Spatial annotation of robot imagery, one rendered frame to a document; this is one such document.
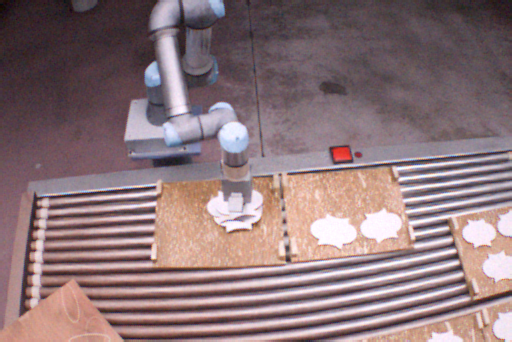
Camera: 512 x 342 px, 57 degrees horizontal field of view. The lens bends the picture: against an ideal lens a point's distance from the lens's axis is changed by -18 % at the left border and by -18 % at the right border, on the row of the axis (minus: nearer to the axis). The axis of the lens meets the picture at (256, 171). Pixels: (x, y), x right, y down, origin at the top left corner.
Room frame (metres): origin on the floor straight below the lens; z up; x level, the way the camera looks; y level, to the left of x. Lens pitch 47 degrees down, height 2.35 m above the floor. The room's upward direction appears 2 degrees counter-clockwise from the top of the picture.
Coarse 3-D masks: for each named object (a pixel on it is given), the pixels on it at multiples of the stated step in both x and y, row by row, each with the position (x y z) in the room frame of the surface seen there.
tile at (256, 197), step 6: (258, 192) 1.16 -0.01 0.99; (222, 198) 1.14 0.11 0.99; (252, 198) 1.14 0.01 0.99; (258, 198) 1.13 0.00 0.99; (216, 204) 1.12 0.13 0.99; (222, 204) 1.12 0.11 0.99; (246, 204) 1.11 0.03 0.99; (252, 204) 1.11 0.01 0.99; (258, 204) 1.11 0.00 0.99; (222, 210) 1.09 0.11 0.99; (246, 210) 1.09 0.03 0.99; (252, 210) 1.09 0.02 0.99; (234, 216) 1.07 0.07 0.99; (240, 216) 1.07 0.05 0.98; (252, 216) 1.07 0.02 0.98
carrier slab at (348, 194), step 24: (288, 192) 1.20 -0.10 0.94; (312, 192) 1.19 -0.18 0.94; (336, 192) 1.19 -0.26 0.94; (360, 192) 1.18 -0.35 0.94; (384, 192) 1.18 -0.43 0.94; (288, 216) 1.10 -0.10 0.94; (312, 216) 1.09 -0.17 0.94; (336, 216) 1.09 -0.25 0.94; (360, 216) 1.08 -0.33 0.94; (312, 240) 1.00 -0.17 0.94; (360, 240) 0.98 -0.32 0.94; (384, 240) 0.98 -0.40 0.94; (408, 240) 0.97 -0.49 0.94
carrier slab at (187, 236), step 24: (168, 192) 1.22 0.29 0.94; (192, 192) 1.21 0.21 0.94; (216, 192) 1.21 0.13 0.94; (264, 192) 1.20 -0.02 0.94; (168, 216) 1.11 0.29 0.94; (192, 216) 1.11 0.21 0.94; (264, 216) 1.10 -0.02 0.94; (168, 240) 1.02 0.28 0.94; (192, 240) 1.02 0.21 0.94; (216, 240) 1.01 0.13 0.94; (240, 240) 1.01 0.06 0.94; (264, 240) 1.01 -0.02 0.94; (168, 264) 0.92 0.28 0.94; (192, 264) 0.92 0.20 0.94; (216, 264) 0.92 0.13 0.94; (240, 264) 0.92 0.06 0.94; (264, 264) 0.92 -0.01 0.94
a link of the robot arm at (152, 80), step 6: (150, 66) 1.61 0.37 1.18; (156, 66) 1.60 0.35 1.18; (150, 72) 1.57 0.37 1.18; (156, 72) 1.57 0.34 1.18; (150, 78) 1.55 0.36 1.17; (156, 78) 1.54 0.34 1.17; (150, 84) 1.55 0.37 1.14; (156, 84) 1.54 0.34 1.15; (150, 90) 1.55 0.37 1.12; (156, 90) 1.54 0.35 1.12; (150, 96) 1.55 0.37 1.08; (156, 96) 1.54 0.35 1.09; (162, 96) 1.54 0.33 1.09; (156, 102) 1.54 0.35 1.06; (162, 102) 1.54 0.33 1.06
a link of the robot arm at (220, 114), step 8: (216, 104) 1.26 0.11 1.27; (224, 104) 1.26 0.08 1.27; (216, 112) 1.22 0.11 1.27; (224, 112) 1.22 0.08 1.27; (232, 112) 1.23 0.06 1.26; (208, 120) 1.19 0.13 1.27; (216, 120) 1.19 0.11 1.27; (224, 120) 1.19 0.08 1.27; (232, 120) 1.19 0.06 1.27; (208, 128) 1.17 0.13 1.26; (216, 128) 1.17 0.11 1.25; (208, 136) 1.17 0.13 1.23; (216, 136) 1.18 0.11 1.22
